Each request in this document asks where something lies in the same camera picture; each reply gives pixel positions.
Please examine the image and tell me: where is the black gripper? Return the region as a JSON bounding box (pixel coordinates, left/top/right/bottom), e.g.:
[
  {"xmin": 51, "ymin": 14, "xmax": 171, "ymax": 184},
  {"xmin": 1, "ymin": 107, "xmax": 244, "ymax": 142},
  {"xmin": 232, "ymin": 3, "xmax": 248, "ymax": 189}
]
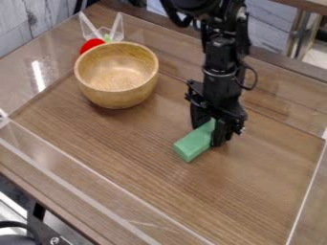
[{"xmin": 186, "ymin": 79, "xmax": 248, "ymax": 146}]

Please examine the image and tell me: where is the green rectangular block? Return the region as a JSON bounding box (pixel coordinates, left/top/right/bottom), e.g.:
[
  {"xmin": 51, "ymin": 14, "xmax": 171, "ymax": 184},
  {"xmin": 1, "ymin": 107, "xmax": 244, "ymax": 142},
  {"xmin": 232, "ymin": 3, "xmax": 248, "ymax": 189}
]
[{"xmin": 173, "ymin": 120, "xmax": 216, "ymax": 163}]

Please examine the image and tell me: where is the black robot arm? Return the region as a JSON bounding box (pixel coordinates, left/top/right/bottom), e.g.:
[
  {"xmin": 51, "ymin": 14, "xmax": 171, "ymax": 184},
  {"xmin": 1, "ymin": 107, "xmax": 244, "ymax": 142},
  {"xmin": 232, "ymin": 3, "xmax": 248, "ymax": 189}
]
[{"xmin": 160, "ymin": 0, "xmax": 254, "ymax": 146}]

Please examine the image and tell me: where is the light wooden bowl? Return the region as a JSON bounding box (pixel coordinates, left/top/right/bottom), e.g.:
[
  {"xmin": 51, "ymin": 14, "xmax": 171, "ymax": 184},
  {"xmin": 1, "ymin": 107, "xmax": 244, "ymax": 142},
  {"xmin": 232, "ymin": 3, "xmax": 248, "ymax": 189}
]
[{"xmin": 75, "ymin": 41, "xmax": 160, "ymax": 109}]

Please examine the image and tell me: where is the clear acrylic front barrier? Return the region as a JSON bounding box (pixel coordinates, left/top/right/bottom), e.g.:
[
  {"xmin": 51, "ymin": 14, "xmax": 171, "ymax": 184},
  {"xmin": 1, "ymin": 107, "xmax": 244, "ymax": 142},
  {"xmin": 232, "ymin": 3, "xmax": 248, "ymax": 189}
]
[{"xmin": 0, "ymin": 116, "xmax": 214, "ymax": 245}]

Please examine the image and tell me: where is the small green object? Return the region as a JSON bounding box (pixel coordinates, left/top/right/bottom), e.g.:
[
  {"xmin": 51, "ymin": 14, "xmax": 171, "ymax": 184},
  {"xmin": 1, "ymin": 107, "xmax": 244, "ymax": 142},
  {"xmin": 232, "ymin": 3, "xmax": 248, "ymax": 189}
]
[{"xmin": 104, "ymin": 34, "xmax": 112, "ymax": 42}]

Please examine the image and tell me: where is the clear acrylic corner piece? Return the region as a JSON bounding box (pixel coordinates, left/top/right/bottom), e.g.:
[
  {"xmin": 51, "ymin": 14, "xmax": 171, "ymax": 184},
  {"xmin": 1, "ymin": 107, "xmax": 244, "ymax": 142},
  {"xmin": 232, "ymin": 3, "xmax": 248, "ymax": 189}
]
[{"xmin": 77, "ymin": 12, "xmax": 124, "ymax": 42}]

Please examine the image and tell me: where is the red ball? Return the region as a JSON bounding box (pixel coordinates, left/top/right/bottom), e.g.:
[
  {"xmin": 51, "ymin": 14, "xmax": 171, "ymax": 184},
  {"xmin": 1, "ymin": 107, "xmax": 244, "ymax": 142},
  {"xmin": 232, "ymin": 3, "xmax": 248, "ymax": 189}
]
[{"xmin": 79, "ymin": 38, "xmax": 104, "ymax": 55}]

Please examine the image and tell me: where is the wooden table leg background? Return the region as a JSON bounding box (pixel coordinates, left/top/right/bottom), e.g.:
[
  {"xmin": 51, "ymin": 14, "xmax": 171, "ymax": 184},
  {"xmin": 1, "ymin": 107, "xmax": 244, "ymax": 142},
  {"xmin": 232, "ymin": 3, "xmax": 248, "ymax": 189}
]
[{"xmin": 286, "ymin": 10, "xmax": 323, "ymax": 60}]

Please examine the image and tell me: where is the black table leg bracket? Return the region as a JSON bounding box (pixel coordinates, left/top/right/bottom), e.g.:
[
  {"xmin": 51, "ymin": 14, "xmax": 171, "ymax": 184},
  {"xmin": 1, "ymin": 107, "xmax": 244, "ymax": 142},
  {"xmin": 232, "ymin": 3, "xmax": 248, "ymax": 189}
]
[{"xmin": 27, "ymin": 202, "xmax": 72, "ymax": 245}]

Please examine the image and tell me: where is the black cable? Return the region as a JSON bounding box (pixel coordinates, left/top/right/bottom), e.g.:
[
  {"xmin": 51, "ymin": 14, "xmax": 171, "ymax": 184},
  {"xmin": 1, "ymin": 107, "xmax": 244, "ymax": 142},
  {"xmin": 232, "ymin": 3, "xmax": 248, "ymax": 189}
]
[{"xmin": 0, "ymin": 217, "xmax": 36, "ymax": 245}]

